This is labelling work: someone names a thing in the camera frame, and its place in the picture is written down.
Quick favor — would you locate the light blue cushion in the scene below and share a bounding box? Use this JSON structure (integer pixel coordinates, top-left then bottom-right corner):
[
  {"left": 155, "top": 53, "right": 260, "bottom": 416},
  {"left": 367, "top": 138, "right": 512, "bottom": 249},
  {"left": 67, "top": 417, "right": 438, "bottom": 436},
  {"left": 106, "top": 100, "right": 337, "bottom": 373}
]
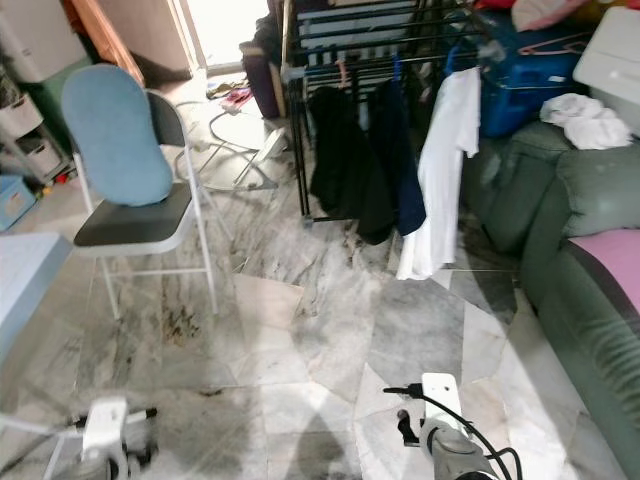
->
[{"left": 62, "top": 65, "right": 174, "bottom": 209}]

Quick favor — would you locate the grey folding chair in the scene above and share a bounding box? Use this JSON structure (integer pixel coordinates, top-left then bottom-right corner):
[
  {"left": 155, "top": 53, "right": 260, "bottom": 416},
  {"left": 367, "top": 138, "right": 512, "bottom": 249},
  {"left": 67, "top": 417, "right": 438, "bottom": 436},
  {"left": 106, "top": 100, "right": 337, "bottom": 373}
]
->
[{"left": 73, "top": 90, "right": 219, "bottom": 319}]

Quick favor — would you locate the white folding table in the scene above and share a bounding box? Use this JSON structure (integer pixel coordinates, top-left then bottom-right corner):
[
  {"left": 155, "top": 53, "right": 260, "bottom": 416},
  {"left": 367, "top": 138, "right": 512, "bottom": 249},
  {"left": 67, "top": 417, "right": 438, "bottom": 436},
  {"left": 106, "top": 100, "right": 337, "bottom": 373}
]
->
[{"left": 0, "top": 232, "right": 61, "bottom": 356}]

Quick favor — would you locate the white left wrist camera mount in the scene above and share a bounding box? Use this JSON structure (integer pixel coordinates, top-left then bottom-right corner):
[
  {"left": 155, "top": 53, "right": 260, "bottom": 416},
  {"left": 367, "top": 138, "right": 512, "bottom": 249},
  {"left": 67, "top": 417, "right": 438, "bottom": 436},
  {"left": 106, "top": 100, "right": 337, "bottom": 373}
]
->
[{"left": 82, "top": 397, "right": 129, "bottom": 471}]

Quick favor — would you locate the colourful clothes pile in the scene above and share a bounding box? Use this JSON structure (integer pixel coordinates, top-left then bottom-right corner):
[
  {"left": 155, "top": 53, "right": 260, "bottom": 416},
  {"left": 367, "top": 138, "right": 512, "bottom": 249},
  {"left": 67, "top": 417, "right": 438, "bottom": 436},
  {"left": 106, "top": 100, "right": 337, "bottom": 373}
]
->
[{"left": 205, "top": 85, "right": 251, "bottom": 106}]

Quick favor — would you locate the crumpled white cloth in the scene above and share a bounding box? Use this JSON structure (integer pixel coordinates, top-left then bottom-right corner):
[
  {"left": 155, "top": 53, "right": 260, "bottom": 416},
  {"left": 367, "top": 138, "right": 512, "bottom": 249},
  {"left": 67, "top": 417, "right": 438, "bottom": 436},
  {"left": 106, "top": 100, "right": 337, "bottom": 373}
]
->
[{"left": 540, "top": 93, "right": 633, "bottom": 151}]

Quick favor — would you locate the blue plastic basket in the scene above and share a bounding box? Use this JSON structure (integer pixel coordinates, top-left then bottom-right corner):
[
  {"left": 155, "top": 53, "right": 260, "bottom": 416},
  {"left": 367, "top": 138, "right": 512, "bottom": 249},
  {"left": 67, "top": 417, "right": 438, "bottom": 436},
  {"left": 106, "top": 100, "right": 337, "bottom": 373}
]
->
[{"left": 0, "top": 175, "right": 23, "bottom": 229}]

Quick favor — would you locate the white storage box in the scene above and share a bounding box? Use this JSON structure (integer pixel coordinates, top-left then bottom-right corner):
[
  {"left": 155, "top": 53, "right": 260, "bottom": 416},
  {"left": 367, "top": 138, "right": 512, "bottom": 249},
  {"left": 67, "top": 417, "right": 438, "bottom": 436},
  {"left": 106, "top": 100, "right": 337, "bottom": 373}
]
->
[{"left": 572, "top": 5, "right": 640, "bottom": 106}]

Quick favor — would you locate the green sofa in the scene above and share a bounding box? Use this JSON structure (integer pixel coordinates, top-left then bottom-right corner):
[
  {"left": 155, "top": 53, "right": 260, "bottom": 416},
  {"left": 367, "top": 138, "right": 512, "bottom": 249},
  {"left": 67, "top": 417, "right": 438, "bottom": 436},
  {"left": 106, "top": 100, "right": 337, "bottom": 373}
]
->
[{"left": 460, "top": 120, "right": 640, "bottom": 461}]

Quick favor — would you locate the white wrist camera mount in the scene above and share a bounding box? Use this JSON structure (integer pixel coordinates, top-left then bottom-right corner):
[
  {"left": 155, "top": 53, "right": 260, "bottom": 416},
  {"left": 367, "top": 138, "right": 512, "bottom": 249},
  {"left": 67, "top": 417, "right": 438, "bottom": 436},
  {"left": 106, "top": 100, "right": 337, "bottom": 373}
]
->
[
  {"left": 420, "top": 373, "right": 461, "bottom": 426},
  {"left": 82, "top": 397, "right": 129, "bottom": 471}
]

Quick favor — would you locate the green and white cabinet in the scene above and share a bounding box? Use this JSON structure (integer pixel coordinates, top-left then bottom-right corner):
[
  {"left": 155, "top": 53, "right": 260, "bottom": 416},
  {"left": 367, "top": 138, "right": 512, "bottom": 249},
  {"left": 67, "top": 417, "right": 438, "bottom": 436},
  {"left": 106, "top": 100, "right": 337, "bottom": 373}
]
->
[{"left": 0, "top": 0, "right": 86, "bottom": 111}]

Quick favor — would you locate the white shirt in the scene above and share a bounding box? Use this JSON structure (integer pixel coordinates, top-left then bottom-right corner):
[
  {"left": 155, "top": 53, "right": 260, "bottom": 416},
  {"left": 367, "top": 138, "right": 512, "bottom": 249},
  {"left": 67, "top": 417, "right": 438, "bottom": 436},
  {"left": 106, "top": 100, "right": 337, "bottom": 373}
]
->
[{"left": 395, "top": 65, "right": 483, "bottom": 283}]

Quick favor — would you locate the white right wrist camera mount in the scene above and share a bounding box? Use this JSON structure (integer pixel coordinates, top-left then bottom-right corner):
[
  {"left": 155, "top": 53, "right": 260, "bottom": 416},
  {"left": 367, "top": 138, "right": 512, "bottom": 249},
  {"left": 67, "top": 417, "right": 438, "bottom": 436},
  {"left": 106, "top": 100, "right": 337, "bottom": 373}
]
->
[{"left": 420, "top": 373, "right": 461, "bottom": 426}]

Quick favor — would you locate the white storage trolley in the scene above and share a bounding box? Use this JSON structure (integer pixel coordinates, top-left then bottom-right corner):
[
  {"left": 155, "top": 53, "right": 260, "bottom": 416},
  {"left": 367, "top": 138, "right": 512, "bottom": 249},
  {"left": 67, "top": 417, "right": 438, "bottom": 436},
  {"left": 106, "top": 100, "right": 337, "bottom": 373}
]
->
[{"left": 0, "top": 70, "right": 66, "bottom": 186}]

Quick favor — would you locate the pink blanket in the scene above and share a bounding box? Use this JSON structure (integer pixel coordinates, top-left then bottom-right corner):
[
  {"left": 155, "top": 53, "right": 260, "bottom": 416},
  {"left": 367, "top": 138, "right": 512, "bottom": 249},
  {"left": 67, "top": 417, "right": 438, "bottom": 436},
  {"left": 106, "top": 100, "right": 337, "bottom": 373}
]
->
[{"left": 565, "top": 228, "right": 640, "bottom": 311}]

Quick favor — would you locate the blue plastic crate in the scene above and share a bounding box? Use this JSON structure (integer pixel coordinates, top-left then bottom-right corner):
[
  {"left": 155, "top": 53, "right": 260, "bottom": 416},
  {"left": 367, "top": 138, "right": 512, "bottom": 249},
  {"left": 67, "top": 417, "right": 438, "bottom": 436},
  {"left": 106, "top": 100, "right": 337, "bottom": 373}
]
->
[{"left": 478, "top": 25, "right": 601, "bottom": 139}]

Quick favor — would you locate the purple armchair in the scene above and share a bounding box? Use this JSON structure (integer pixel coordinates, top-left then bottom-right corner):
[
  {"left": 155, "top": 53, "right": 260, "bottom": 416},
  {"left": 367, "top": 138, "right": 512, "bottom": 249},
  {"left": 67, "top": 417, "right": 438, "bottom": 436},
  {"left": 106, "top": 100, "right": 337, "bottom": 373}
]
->
[{"left": 240, "top": 40, "right": 291, "bottom": 121}]

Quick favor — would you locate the black clothes drying rack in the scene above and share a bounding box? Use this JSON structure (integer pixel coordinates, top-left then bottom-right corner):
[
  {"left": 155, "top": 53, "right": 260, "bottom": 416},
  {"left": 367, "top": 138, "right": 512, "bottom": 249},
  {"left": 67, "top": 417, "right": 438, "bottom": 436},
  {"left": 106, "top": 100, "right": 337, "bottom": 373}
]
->
[{"left": 280, "top": 0, "right": 511, "bottom": 221}]

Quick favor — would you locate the dark navy shirt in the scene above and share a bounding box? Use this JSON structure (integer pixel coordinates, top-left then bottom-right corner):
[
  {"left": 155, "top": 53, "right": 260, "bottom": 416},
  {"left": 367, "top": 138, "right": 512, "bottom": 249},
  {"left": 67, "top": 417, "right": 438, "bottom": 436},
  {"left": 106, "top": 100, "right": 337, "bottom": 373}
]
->
[{"left": 385, "top": 80, "right": 428, "bottom": 238}]

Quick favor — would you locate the white tubular bouncer frame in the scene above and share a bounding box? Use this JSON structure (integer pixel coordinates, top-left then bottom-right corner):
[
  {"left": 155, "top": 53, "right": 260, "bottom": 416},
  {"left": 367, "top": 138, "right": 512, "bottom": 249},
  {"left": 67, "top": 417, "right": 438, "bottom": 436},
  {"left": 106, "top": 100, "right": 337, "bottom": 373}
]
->
[{"left": 195, "top": 100, "right": 286, "bottom": 191}]

